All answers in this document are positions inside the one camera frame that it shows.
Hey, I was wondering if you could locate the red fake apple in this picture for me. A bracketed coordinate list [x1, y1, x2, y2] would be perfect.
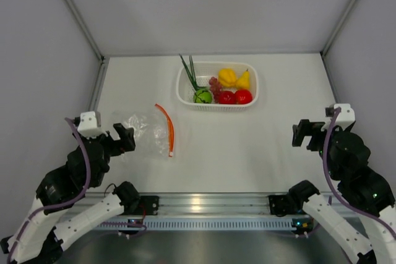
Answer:
[235, 89, 253, 104]

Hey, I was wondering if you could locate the yellow fake bell pepper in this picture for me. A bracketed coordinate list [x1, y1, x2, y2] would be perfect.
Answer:
[218, 69, 237, 88]

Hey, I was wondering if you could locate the purple fake grape bunch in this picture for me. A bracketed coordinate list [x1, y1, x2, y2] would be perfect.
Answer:
[209, 77, 222, 103]

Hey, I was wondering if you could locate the yellow fake lemon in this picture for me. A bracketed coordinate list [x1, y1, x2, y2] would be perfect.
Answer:
[235, 70, 250, 90]

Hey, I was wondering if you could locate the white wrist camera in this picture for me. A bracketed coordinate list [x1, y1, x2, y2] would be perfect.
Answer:
[322, 103, 356, 130]
[75, 111, 103, 138]

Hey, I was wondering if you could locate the left aluminium frame post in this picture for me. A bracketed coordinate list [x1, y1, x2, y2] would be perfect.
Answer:
[63, 0, 104, 61]

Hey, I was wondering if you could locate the aluminium mounting rail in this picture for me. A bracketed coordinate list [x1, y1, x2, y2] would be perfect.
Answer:
[61, 192, 353, 217]

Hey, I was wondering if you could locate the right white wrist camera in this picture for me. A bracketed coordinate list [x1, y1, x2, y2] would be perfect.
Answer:
[322, 103, 356, 130]

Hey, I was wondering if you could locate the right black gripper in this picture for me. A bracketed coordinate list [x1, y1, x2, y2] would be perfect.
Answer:
[292, 118, 350, 179]

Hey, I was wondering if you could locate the red fake tomato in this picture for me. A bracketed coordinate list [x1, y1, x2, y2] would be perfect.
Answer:
[218, 90, 236, 104]

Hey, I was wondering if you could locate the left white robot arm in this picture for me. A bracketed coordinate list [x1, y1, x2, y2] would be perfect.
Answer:
[1, 118, 140, 263]

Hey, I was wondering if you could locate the clear zip bag orange seal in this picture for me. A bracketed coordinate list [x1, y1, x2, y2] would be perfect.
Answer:
[110, 103, 174, 158]

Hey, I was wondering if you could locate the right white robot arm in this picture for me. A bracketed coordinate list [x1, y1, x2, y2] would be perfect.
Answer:
[286, 115, 395, 263]

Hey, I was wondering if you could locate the green fake watermelon ball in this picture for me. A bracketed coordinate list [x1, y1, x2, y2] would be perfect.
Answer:
[193, 89, 212, 104]

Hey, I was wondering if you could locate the right aluminium frame post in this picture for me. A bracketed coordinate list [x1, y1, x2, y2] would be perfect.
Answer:
[321, 0, 360, 59]

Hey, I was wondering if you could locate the aluminium frame post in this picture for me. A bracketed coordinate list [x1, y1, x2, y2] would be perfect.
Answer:
[63, 0, 104, 61]
[321, 0, 360, 59]

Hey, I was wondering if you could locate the green fake scallion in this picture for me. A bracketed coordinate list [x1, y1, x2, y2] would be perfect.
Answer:
[179, 54, 207, 91]

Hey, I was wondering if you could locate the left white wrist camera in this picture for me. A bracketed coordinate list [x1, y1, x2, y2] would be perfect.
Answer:
[75, 111, 103, 138]

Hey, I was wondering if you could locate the white perforated plastic basket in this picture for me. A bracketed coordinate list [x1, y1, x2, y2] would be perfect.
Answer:
[176, 61, 259, 112]

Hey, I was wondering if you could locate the slotted grey cable duct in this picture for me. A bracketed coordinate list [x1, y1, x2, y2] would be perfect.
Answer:
[92, 216, 313, 231]

